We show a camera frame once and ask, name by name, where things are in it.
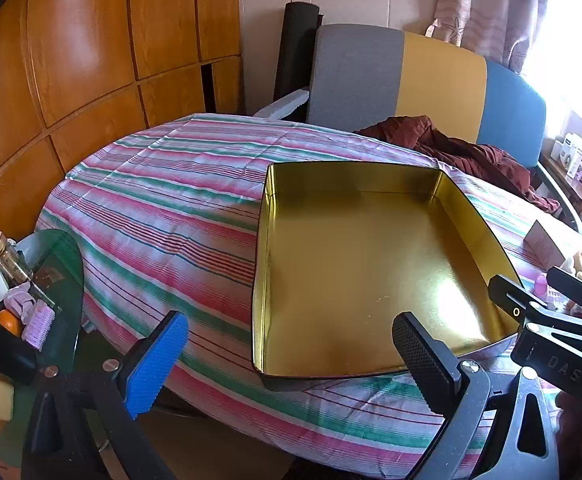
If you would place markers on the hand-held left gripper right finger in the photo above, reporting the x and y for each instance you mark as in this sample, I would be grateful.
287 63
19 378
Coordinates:
421 357

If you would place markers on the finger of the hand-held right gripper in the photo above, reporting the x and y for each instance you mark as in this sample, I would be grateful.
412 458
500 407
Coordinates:
513 300
578 292

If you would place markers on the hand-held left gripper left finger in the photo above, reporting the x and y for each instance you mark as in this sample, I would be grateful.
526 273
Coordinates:
153 365

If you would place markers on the gold tin box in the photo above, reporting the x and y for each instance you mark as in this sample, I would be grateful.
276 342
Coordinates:
371 260

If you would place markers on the pink small bottle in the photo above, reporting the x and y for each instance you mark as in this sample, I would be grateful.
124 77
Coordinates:
542 286

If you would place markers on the white card box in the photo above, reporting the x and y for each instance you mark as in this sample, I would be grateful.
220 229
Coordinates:
543 242

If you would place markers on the wooden desk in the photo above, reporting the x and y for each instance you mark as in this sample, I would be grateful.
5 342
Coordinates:
581 195

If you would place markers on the green glass side table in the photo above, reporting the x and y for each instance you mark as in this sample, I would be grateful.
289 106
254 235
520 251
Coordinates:
58 260

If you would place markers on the small white product box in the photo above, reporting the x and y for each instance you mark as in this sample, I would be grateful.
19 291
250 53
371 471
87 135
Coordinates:
557 150

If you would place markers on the maroon jacket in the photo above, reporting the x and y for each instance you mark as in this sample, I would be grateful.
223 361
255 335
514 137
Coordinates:
471 157

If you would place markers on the orange fruit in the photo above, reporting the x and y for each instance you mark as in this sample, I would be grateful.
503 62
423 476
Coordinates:
8 324

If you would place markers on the black device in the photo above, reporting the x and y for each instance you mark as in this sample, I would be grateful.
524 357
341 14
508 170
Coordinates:
1 335

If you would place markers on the striped tablecloth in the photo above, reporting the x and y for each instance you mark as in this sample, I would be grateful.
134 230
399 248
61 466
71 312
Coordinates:
171 200

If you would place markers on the glass perfume bottle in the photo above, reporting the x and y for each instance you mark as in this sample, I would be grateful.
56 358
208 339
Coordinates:
11 260

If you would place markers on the grey yellow blue chair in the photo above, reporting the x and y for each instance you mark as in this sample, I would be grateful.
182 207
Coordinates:
351 70

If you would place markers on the patterned curtain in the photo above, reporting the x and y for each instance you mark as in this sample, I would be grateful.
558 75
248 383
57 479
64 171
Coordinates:
476 5

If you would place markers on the wooden wardrobe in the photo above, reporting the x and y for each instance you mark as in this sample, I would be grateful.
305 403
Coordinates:
81 50

